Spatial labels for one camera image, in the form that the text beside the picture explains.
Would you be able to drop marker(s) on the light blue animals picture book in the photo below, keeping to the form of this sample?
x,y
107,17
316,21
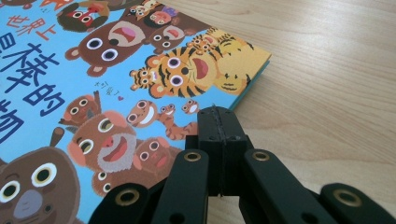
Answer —
x,y
77,81

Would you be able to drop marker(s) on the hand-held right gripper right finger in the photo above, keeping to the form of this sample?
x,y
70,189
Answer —
x,y
233,137

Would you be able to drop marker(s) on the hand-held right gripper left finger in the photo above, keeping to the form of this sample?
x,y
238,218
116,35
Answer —
x,y
211,133

